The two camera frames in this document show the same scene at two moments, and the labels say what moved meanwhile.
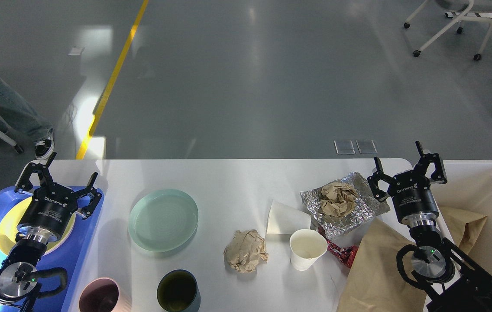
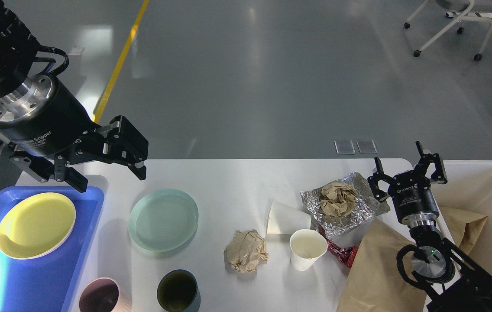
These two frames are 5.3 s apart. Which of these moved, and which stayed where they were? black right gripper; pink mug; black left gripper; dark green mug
Moved: black left gripper
Stayed: pink mug; black right gripper; dark green mug
